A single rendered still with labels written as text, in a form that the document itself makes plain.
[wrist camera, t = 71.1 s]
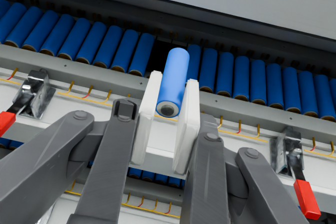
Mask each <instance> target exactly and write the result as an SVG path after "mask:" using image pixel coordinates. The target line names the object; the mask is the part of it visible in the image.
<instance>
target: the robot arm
mask: <svg viewBox="0 0 336 224"><path fill-rule="evenodd" d="M162 75H163V74H161V72H160V71H155V70H154V71H152V72H151V75H150V78H149V81H148V84H147V87H146V90H145V93H144V96H143V99H142V100H141V99H136V98H132V97H126V98H118V99H115V100H114V101H113V104H112V110H111V116H110V119H109V120H107V121H95V117H94V115H92V114H91V113H89V112H87V111H84V110H74V111H71V112H68V113H67V114H65V115H64V116H63V117H61V118H60V119H58V120H57V121H55V122H54V123H52V124H51V125H50V126H48V127H47V128H45V129H44V130H42V131H41V132H40V133H38V134H37V135H35V136H34V137H32V138H31V139H29V140H28V141H27V142H25V143H24V144H22V145H21V146H19V147H18V148H17V149H15V150H14V151H12V152H11V153H9V154H8V155H6V156H5V157H4V158H2V159H1V160H0V224H36V223H37V222H38V221H39V220H40V219H41V218H42V217H43V215H44V214H45V213H46V212H47V211H48V210H49V209H50V207H51V206H52V205H53V204H54V203H55V202H56V201H57V200H58V198H59V197H60V196H61V195H62V194H63V193H64V192H65V191H66V189H67V188H68V187H69V186H70V185H71V184H72V183H73V182H74V180H75V179H76V178H77V177H78V176H79V175H80V174H81V173H82V171H83V170H84V169H85V168H86V167H87V165H88V163H89V162H93V164H92V167H91V169H90V172H89V175H88V177H87V180H86V183H85V185H84V188H83V191H82V193H81V196H80V199H79V201H78V204H77V207H76V209H75V212H74V214H73V213H71V214H70V216H69V218H68V220H67V223H66V224H118V220H119V215H120V209H121V204H122V199H123V193H124V188H125V183H126V177H127V172H128V167H129V162H130V164H132V165H137V166H141V165H143V163H144V158H145V154H146V150H147V145H148V141H149V136H150V132H151V127H152V123H153V118H154V114H155V109H156V104H157V99H158V94H159V90H160V85H161V80H162ZM187 171H188V172H187ZM172 172H173V173H174V174H177V175H181V176H184V175H186V178H185V182H184V185H183V190H184V193H183V200H182V207H181V214H180V221H179V224H230V223H229V213H230V216H231V218H232V221H233V223H234V224H310V223H309V222H308V220H307V219H306V217H305V216H304V214H303V213H302V211H301V210H300V208H299V207H298V205H297V204H296V202H295V201H294V200H293V198H292V197H291V195H290V194H289V192H288V191H287V189H286V188H285V186H284V185H283V183H282V182H281V180H280V179H279V177H278V176H277V174H276V173H275V171H274V170H273V168H272V167H271V165H270V164H269V163H268V161H267V160H266V158H265V157H264V156H263V155H262V153H260V152H259V151H257V150H256V149H254V148H249V147H241V148H239V149H238V152H235V151H232V150H230V149H228V148H226V147H225V146H224V141H223V139H222V138H221V137H220V136H219V133H218V127H217V120H216V119H215V118H214V117H213V116H212V115H209V114H205V113H200V102H199V82H198V81H197V80H194V79H189V80H187V84H186V88H185V92H184V96H183V100H182V104H181V109H180V113H179V115H178V123H177V131H176V139H175V147H174V155H173V163H172Z"/></svg>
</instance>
